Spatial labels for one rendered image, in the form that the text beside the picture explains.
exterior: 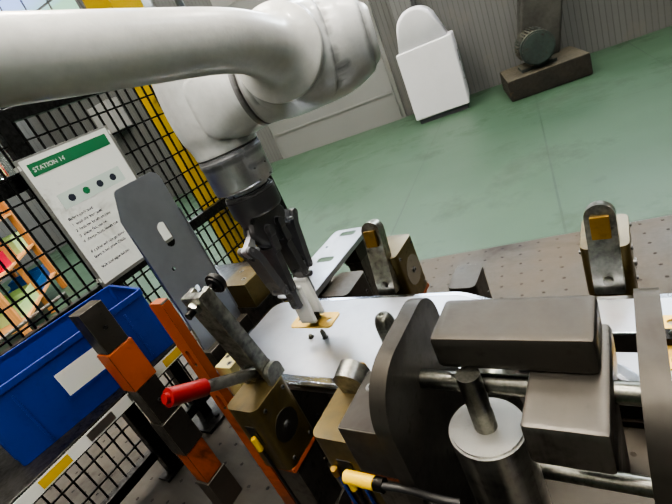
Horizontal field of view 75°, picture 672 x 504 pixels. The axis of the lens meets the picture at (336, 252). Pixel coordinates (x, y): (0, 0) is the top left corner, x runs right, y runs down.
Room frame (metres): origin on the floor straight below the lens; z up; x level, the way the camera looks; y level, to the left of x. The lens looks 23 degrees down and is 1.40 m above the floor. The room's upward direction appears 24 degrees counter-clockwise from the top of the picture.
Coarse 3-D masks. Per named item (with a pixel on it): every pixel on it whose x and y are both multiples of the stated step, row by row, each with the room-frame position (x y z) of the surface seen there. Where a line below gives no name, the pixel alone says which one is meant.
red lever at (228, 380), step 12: (240, 372) 0.49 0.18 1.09; (252, 372) 0.50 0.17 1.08; (180, 384) 0.44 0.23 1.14; (192, 384) 0.44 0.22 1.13; (204, 384) 0.45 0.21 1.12; (216, 384) 0.46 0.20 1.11; (228, 384) 0.47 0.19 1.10; (168, 396) 0.42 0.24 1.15; (180, 396) 0.42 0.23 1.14; (192, 396) 0.43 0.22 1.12; (204, 396) 0.45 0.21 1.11
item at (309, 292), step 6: (300, 282) 0.64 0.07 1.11; (306, 282) 0.63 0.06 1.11; (306, 288) 0.63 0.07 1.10; (312, 288) 0.63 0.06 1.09; (306, 294) 0.64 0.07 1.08; (312, 294) 0.63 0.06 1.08; (312, 300) 0.63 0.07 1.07; (318, 300) 0.63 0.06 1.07; (312, 306) 0.64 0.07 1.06; (318, 306) 0.63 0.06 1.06
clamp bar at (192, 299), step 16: (192, 288) 0.52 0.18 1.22; (208, 288) 0.50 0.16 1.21; (224, 288) 0.52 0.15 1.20; (192, 304) 0.49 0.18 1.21; (208, 304) 0.49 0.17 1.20; (208, 320) 0.50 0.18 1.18; (224, 320) 0.49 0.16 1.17; (224, 336) 0.50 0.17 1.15; (240, 336) 0.50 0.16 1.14; (240, 352) 0.50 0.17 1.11; (256, 352) 0.51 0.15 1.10; (256, 368) 0.50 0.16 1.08
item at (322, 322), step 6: (318, 312) 0.63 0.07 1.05; (324, 312) 0.64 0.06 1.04; (330, 312) 0.63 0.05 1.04; (336, 312) 0.62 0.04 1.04; (318, 318) 0.63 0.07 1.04; (324, 318) 0.62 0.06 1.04; (330, 318) 0.62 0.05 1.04; (336, 318) 0.61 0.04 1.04; (294, 324) 0.64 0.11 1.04; (300, 324) 0.64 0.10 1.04; (306, 324) 0.63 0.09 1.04; (312, 324) 0.62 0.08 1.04; (318, 324) 0.61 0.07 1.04; (324, 324) 0.60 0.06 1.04; (330, 324) 0.60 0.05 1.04
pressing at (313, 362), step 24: (288, 312) 0.77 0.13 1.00; (360, 312) 0.66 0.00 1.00; (600, 312) 0.42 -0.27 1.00; (624, 312) 0.41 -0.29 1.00; (264, 336) 0.72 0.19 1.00; (288, 336) 0.68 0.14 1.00; (336, 336) 0.62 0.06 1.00; (360, 336) 0.59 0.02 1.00; (288, 360) 0.61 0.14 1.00; (312, 360) 0.58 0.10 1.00; (336, 360) 0.56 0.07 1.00; (360, 360) 0.53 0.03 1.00; (624, 360) 0.34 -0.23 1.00; (288, 384) 0.55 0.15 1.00; (312, 384) 0.53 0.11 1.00
